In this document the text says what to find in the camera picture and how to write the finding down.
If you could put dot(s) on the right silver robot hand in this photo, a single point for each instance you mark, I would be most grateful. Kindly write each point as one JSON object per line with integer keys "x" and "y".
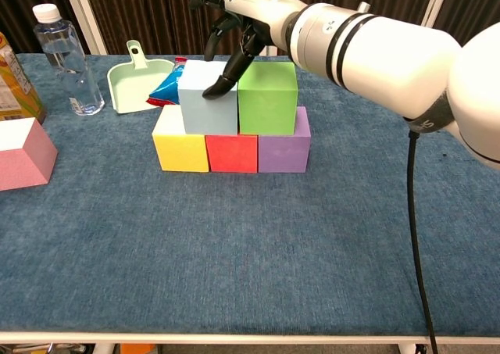
{"x": 258, "y": 8}

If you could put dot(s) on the blue table cloth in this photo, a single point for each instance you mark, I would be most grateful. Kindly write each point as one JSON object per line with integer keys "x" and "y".
{"x": 250, "y": 233}

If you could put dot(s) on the light blue cube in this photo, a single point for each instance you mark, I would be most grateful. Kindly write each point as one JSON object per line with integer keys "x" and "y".
{"x": 209, "y": 113}

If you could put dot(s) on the amber tea bottle yellow label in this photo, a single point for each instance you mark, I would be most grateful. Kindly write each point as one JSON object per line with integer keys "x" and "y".
{"x": 15, "y": 92}

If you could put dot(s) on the blue snack bag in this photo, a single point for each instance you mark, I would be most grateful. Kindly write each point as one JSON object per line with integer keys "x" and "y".
{"x": 166, "y": 90}

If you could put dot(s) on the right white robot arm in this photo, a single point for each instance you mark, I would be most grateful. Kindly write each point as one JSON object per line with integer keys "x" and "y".
{"x": 390, "y": 57}

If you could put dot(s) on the green cube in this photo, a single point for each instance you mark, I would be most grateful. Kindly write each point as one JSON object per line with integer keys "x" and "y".
{"x": 265, "y": 108}

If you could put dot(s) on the white table frame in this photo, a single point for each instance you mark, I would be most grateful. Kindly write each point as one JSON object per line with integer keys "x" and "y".
{"x": 250, "y": 338}

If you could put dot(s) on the clear plastic water bottle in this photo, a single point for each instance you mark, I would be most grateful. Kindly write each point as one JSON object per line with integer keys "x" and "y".
{"x": 70, "y": 69}

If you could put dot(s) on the pink cube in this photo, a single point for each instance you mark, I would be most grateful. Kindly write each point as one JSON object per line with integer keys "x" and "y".
{"x": 23, "y": 166}

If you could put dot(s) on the mint green dustpan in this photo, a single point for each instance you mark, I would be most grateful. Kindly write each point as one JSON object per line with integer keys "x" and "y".
{"x": 129, "y": 88}

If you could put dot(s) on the yellow cube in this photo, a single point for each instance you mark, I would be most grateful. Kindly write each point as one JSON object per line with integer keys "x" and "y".
{"x": 179, "y": 154}

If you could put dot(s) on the orange-red cube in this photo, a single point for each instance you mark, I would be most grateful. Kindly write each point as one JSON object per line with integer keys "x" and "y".
{"x": 232, "y": 154}

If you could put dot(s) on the purple cube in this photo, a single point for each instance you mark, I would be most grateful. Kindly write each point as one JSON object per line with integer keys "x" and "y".
{"x": 283, "y": 154}

